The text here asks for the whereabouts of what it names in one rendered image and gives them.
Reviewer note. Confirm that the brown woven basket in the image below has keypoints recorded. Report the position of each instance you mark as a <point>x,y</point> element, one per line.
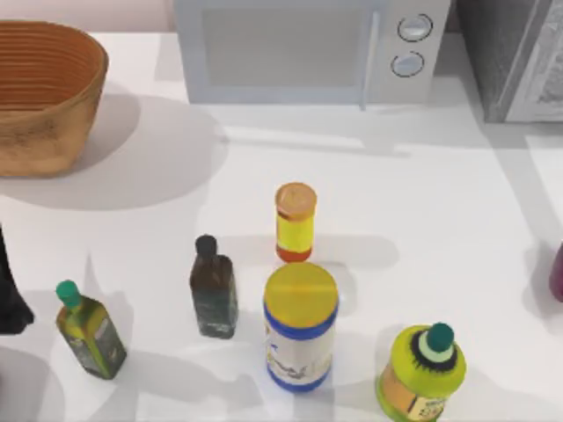
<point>41,101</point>

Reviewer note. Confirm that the microwave knob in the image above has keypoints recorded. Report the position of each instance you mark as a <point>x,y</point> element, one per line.
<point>407,64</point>
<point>414,26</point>

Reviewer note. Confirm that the white jar with yellow lid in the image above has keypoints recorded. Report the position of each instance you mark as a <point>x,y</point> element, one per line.
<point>300,325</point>

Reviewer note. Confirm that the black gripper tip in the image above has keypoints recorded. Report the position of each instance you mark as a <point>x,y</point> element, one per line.
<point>11,299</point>

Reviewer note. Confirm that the orange bottle with yellow label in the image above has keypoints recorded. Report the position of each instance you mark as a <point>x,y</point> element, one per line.
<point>295,224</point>

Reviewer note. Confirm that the purple bottle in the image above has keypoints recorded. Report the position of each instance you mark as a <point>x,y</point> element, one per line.
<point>557,277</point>

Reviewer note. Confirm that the grey cabinet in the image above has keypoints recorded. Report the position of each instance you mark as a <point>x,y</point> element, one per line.
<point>514,57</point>

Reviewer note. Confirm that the pale microwave oven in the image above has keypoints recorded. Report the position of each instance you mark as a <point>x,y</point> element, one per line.
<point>281,48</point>

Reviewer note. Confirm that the dark brown square bottle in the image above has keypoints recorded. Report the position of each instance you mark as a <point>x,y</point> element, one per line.
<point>214,294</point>

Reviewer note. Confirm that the lime green bottle green cap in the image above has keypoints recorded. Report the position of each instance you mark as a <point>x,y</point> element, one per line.
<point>418,378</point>

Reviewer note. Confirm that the olive oil bottle green cap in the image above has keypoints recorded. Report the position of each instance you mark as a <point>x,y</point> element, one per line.
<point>90,334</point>

